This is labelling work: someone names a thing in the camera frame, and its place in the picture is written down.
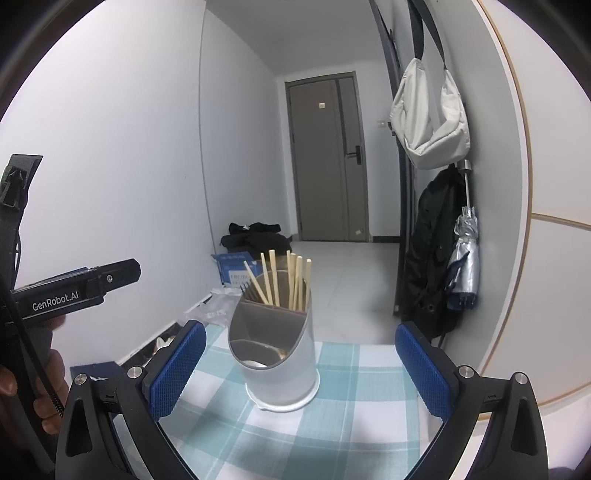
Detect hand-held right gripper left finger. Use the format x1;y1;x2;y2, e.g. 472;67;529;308
54;320;208;480

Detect silver folded umbrella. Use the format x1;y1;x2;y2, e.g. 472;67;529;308
444;158;482;311

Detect bundle of wooden chopsticks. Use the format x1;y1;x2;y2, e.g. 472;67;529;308
243;249;313;313

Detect blue cardboard box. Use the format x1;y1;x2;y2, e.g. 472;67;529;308
211;251;253;287

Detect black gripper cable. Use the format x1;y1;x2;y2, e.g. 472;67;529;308
0;274;66;417

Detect black hanging jacket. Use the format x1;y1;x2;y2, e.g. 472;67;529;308
403;167;468;343

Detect blue shoe box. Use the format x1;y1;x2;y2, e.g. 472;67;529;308
71;361;122;380

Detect white and grey utensil holder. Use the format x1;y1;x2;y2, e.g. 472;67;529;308
228;272;321;412

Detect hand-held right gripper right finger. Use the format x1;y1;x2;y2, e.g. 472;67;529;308
394;322;550;480

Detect blue checked tablecloth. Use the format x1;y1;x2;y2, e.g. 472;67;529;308
110;323;445;480

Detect white shoulder bag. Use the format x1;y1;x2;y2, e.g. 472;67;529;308
389;0;472;170

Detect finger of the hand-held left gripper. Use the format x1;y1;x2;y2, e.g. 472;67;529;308
89;258;142;297

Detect person's left hand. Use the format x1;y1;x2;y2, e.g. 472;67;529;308
0;318;70;435

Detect pile of black clothes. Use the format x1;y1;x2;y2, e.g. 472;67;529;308
220;222;293;253

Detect grey plastic mailer bags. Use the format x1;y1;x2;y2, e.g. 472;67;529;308
184;286;242;329

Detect grey-brown door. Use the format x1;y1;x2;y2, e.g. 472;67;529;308
284;71;371;243

